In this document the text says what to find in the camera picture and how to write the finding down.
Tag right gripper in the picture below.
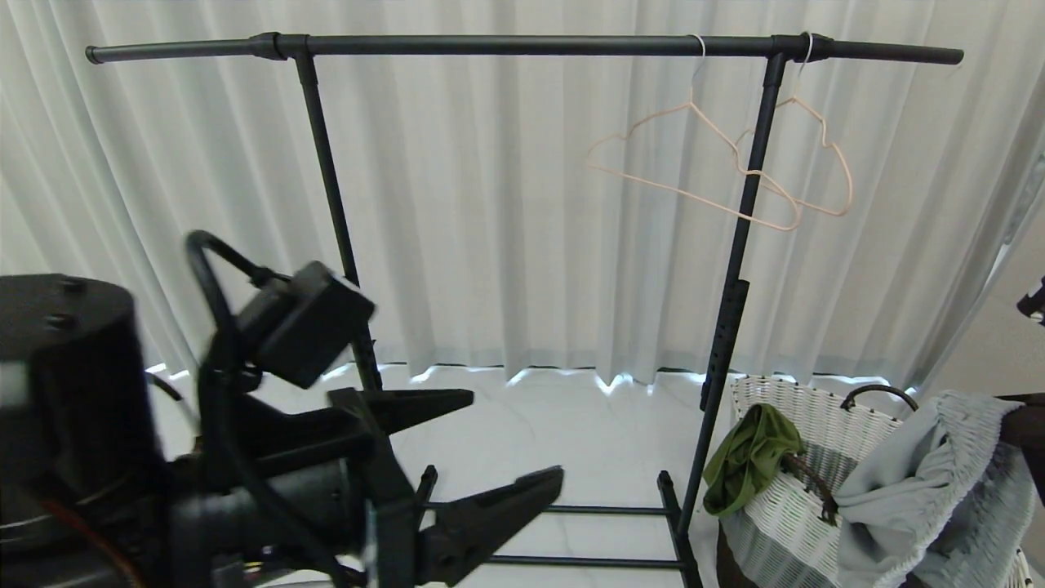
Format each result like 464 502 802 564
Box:
998 396 1045 506

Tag black clothes rack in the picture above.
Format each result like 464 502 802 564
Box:
86 33 964 588

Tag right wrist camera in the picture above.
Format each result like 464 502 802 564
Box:
1016 276 1045 327

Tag pale grey shorts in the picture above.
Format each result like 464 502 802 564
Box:
833 390 1038 588

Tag white laundry basket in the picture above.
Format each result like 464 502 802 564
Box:
718 374 1045 588

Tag green garment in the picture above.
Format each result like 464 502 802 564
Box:
702 403 807 518

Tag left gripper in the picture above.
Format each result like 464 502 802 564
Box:
171 387 565 588

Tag pink clothes hanger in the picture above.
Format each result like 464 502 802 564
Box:
732 33 855 218
586 34 805 233

